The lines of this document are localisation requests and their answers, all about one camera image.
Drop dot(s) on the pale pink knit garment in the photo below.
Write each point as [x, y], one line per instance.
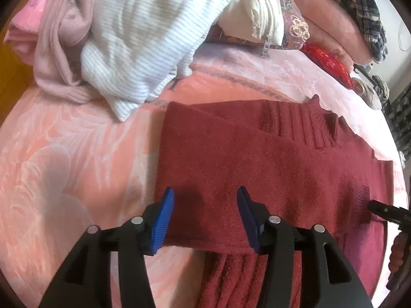
[64, 29]

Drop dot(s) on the purple floral patterned pillow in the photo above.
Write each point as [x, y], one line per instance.
[296, 30]

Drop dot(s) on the red embroidered small pillow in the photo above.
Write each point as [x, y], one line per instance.
[328, 63]

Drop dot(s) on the person's right hand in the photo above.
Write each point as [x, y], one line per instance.
[397, 256]

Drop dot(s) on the beige grey garment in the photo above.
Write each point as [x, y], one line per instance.
[372, 89]

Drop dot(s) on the pink floral bed blanket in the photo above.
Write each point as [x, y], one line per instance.
[65, 167]

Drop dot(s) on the cream white garment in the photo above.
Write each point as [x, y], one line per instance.
[257, 21]

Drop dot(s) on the dark red knit sweater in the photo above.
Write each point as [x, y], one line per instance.
[303, 162]

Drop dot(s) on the white ribbed knit garment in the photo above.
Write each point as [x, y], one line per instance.
[137, 46]

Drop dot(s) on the dark plaid garment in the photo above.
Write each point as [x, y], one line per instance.
[366, 15]

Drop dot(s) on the bright pink folded cloth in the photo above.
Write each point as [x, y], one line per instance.
[23, 29]

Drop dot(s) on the dark floral curtain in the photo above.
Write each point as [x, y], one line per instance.
[399, 121]

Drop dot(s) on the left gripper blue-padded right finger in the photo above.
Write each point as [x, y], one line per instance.
[308, 257]

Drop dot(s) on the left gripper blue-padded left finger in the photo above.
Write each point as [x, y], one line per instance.
[83, 279]

